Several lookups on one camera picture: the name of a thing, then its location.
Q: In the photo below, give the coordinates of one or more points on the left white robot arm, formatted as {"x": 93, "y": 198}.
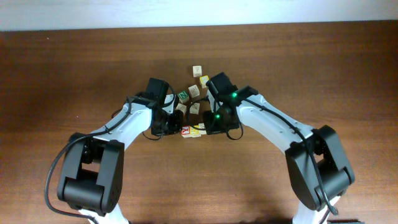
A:
{"x": 91, "y": 179}

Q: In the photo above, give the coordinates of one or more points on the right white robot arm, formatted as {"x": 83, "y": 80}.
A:
{"x": 318, "y": 167}

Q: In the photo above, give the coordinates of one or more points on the red Y wooden block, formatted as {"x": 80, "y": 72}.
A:
{"x": 186, "y": 131}
{"x": 194, "y": 132}

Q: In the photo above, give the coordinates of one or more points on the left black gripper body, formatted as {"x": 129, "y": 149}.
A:
{"x": 169, "y": 122}

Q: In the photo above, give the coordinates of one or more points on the soccer ball wooden block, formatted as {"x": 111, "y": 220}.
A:
{"x": 202, "y": 130}

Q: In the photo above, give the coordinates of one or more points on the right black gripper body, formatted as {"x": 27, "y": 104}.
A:
{"x": 211, "y": 123}

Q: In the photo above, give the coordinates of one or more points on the wooden block with drawing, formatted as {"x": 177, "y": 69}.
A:
{"x": 194, "y": 91}

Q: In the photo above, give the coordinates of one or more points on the yellow bordered wooden block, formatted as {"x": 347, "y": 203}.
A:
{"x": 203, "y": 80}

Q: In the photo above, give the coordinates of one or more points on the plain top wooden block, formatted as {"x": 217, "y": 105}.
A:
{"x": 197, "y": 71}

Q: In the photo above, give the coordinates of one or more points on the wooden block centre drawing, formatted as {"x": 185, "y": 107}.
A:
{"x": 194, "y": 108}

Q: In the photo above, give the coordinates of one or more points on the wooden block lower left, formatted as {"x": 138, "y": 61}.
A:
{"x": 182, "y": 108}

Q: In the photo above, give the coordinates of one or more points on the green N wooden block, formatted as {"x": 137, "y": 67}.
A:
{"x": 183, "y": 97}

